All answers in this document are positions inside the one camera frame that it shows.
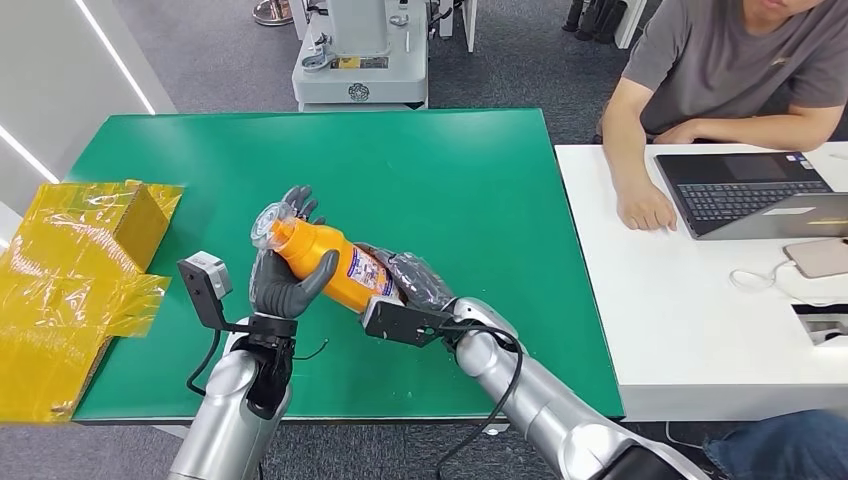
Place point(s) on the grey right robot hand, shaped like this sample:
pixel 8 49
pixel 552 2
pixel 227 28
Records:
pixel 417 281

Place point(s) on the person's hand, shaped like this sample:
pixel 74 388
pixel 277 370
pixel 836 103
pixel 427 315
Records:
pixel 644 210
pixel 676 134

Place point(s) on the dark grey laptop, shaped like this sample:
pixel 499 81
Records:
pixel 742 195

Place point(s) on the white table foot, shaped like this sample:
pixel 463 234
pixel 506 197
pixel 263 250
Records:
pixel 490 429
pixel 173 430

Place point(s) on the white device with black slot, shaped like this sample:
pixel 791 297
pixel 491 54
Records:
pixel 825 324

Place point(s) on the orange detergent bottle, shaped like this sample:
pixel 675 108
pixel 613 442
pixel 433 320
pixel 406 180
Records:
pixel 318 255

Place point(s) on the person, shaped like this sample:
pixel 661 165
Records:
pixel 715 66

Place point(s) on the person's right hand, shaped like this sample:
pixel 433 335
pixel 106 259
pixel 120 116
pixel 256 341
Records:
pixel 644 210

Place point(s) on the chrome round stand base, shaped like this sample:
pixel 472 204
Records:
pixel 272 14

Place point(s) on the yellow taped cardboard box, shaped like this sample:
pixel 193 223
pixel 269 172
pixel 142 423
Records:
pixel 60 285

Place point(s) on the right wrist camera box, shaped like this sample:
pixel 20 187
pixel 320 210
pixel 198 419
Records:
pixel 397 323

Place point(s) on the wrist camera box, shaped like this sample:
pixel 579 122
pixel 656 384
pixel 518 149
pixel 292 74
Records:
pixel 208 278
pixel 397 323

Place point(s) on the white furniture panel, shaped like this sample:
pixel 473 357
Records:
pixel 629 23
pixel 470 23

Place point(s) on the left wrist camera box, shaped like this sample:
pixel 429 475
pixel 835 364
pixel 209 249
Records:
pixel 208 278

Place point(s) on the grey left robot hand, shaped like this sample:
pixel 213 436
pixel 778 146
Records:
pixel 275 291

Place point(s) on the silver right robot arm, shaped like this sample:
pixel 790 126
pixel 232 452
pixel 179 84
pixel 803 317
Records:
pixel 550 411

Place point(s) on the rose gold phone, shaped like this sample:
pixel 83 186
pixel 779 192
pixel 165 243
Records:
pixel 821 258

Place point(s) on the white machine base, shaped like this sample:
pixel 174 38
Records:
pixel 361 83

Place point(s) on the person's left hand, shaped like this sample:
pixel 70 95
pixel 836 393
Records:
pixel 676 134

